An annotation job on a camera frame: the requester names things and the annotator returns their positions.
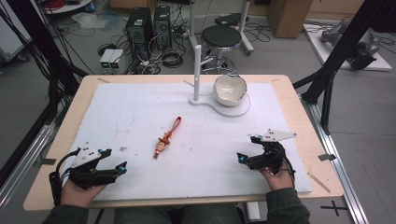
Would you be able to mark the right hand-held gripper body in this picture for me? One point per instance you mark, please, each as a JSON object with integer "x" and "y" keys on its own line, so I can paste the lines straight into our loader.
{"x": 267, "y": 160}

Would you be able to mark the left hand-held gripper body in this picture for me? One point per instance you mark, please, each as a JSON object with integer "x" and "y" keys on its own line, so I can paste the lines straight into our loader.
{"x": 88, "y": 175}

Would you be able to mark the person's right hand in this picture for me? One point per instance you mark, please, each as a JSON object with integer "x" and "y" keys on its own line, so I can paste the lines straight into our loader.
{"x": 279, "y": 180}

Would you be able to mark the person's left hand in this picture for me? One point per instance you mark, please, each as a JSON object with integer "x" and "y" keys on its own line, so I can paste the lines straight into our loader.
{"x": 74, "y": 194}

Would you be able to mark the grey tape piece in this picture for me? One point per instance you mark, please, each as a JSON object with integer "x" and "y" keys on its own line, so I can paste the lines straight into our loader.
{"x": 327, "y": 157}
{"x": 48, "y": 161}

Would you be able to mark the thin wooden stick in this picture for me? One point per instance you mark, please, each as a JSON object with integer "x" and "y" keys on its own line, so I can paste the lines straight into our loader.
{"x": 319, "y": 182}

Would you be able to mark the white bowl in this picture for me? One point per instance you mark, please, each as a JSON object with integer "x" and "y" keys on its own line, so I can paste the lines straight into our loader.
{"x": 229, "y": 89}

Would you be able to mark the white foam mat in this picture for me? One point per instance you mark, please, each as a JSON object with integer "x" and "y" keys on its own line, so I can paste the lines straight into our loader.
{"x": 149, "y": 105}

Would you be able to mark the person's legs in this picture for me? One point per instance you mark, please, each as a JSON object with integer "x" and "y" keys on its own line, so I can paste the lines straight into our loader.
{"x": 177, "y": 214}

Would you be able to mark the black tape cross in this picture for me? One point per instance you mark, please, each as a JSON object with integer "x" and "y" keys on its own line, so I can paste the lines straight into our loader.
{"x": 333, "y": 207}

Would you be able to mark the white stand with pole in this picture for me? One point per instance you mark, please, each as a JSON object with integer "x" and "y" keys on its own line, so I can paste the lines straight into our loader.
{"x": 196, "y": 77}

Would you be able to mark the white power supply box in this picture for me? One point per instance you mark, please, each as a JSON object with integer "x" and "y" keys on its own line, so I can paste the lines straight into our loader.
{"x": 106, "y": 59}
{"x": 117, "y": 59}

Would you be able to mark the black round stool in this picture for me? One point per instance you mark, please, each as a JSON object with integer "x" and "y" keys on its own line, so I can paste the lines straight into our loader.
{"x": 221, "y": 36}

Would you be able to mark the black flat case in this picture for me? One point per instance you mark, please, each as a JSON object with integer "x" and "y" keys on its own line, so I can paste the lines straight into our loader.
{"x": 230, "y": 19}

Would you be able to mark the cardboard box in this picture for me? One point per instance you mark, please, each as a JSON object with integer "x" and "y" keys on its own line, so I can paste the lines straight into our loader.
{"x": 288, "y": 17}

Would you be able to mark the black computer tower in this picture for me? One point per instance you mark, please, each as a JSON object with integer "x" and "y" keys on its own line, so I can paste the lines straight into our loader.
{"x": 162, "y": 26}
{"x": 139, "y": 29}

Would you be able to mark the grey robot device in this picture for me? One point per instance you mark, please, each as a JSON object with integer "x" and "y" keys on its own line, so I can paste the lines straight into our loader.
{"x": 364, "y": 46}

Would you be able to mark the white platform board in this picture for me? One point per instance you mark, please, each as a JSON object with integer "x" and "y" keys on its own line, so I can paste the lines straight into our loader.
{"x": 378, "y": 63}

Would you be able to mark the white round table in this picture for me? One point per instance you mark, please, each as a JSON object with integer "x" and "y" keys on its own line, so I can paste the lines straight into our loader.
{"x": 70, "y": 5}

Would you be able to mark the aluminium rail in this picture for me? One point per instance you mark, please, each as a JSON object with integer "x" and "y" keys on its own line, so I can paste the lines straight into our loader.
{"x": 336, "y": 161}
{"x": 21, "y": 161}

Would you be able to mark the black metal frame strut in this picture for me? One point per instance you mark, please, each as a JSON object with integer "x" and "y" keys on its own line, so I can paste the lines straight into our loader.
{"x": 339, "y": 53}

